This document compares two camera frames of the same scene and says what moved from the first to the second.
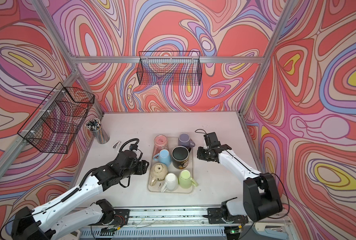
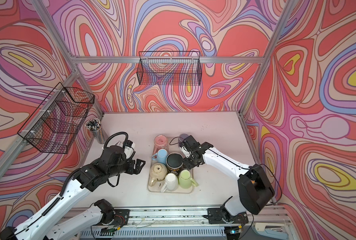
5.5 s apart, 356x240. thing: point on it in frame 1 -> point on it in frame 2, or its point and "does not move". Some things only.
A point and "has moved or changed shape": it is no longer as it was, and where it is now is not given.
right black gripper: x=200 y=155 -> x=188 y=165
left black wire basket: x=57 y=124 does not move
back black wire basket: x=170 y=68 does not move
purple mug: x=184 y=139 does not move
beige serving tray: x=190 y=161 has moved or changed shape
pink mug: x=160 y=142 does not move
